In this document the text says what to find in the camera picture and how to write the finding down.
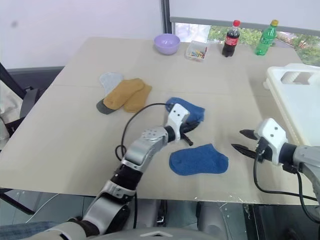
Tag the purple plastic bowl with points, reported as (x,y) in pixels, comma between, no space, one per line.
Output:
(166,45)

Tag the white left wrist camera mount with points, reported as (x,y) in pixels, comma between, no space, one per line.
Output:
(177,116)

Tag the beige bag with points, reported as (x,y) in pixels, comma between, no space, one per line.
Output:
(8,105)

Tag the green bottle with yellow cap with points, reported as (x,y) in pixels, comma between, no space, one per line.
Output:
(265,40)

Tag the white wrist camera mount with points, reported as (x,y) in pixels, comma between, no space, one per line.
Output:
(271,132)
(177,116)

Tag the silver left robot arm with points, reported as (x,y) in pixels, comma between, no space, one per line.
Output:
(140,152)

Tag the clear box of coloured clips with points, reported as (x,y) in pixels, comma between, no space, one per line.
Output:
(196,51)

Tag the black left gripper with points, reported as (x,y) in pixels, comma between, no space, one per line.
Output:
(185,126)

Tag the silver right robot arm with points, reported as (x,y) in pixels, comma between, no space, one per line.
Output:
(305,157)

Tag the blue denim fabric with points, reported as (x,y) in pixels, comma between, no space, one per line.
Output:
(22,228)

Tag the mustard yellow sock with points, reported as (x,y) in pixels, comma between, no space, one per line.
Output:
(138,98)
(122,93)

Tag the blue sock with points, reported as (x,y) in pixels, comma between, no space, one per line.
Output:
(195,110)
(197,160)

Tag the black chair frame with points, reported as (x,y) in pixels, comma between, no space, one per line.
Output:
(28,100)

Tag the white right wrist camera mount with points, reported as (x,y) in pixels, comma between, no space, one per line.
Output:
(271,132)

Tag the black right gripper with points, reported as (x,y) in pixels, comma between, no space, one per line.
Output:
(262,151)

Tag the black table frame bar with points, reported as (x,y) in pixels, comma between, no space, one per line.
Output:
(15,200)

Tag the cola bottle with red cap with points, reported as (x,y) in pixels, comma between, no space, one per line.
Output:
(230,42)

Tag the grey robot torso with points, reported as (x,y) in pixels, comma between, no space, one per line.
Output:
(125,235)

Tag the grey sock with dark toe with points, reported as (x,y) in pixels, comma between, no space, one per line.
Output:
(110,80)

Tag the dark window frame post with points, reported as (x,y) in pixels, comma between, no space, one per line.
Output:
(165,17)

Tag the white plastic basket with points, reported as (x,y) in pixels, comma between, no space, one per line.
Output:
(300,100)

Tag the grey roller blind bar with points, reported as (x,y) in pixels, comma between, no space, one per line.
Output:
(225,22)

